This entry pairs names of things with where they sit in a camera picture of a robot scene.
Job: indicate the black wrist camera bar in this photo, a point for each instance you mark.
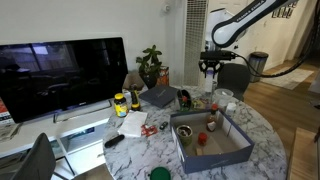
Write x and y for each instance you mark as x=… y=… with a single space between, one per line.
x=216 y=55

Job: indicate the steel trash can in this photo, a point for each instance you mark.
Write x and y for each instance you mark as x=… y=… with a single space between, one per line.
x=258 y=66

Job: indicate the red sauce packets pile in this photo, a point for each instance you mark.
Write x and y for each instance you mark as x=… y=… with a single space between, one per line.
x=149 y=130

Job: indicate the white tv console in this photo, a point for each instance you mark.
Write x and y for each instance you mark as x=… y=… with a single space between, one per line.
x=83 y=156

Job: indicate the green potted plant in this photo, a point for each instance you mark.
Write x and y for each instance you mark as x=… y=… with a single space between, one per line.
x=150 y=63

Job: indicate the patterned floor rug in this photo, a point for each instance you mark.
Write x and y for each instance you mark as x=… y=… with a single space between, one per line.
x=290 y=78

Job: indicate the tall white plastic bottle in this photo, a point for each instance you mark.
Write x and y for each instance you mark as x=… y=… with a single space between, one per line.
x=209 y=86

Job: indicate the small wooden block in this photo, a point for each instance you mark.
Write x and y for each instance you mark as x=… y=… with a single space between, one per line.
x=199 y=151

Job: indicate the black remote control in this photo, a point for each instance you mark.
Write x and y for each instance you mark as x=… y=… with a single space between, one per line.
x=114 y=141

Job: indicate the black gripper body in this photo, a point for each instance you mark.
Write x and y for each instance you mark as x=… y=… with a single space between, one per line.
x=212 y=65

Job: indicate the clear plastic container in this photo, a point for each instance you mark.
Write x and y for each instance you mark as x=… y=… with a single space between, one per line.
x=222 y=95

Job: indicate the green bottle red cap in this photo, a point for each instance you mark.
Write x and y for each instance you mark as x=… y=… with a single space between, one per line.
x=184 y=106

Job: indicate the hot sauce bottle red cap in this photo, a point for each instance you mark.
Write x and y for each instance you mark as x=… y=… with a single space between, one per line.
x=211 y=125

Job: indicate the yellow vitamin bottle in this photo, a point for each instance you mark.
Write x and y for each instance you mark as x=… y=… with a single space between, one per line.
x=120 y=106

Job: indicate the open tin can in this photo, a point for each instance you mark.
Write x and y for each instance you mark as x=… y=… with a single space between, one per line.
x=184 y=136

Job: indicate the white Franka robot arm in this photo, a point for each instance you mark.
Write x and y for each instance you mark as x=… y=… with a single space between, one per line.
x=221 y=35

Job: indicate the black flat screen tv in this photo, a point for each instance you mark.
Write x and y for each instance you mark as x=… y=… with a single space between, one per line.
x=63 y=76

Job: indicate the white wall thermostat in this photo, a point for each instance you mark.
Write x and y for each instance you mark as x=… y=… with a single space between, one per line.
x=166 y=8

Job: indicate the tall white wall heater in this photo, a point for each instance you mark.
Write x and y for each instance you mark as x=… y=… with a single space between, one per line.
x=195 y=40

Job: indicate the small black key fob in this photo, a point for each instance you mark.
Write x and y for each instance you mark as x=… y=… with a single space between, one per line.
x=163 y=126

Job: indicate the small red capped jar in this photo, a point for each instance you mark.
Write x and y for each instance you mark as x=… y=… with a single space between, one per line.
x=202 y=139

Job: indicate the small bottle round cap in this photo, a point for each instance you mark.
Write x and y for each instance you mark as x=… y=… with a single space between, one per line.
x=160 y=174

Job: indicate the navy cardboard box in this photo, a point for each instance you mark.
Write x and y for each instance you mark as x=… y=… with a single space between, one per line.
x=213 y=163

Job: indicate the light wooden bench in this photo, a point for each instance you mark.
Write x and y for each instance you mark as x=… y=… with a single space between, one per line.
x=303 y=156

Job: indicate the magazine stack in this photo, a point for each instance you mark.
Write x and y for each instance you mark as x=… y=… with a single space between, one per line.
x=7 y=130

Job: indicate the dark grey chair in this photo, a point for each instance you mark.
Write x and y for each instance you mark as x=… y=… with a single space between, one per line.
x=235 y=80
x=36 y=163

